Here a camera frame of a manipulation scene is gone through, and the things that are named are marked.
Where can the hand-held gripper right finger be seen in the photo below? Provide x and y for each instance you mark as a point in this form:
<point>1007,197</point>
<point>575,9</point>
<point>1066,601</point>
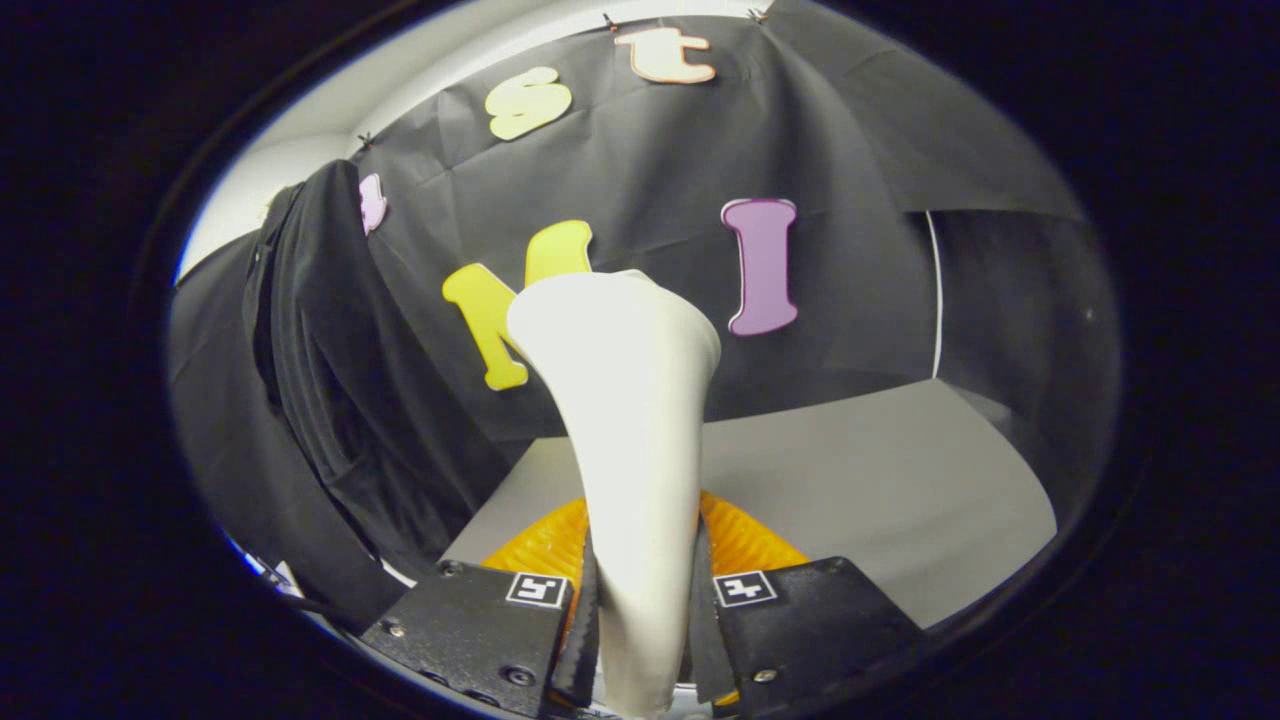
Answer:
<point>810,625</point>

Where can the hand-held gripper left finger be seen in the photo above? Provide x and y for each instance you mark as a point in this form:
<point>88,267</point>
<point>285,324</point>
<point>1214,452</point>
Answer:
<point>470,625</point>

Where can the white garment steamer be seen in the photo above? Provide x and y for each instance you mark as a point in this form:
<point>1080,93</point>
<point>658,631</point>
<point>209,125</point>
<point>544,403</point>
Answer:
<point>630,400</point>

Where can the black jacket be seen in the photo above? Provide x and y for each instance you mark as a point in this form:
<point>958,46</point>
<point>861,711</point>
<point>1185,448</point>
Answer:
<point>340,380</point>

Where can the grey cabinet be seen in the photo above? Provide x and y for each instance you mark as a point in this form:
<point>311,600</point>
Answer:
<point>850,480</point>

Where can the black backdrop cloth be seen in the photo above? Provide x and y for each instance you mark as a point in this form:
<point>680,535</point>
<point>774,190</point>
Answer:
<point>650,180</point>

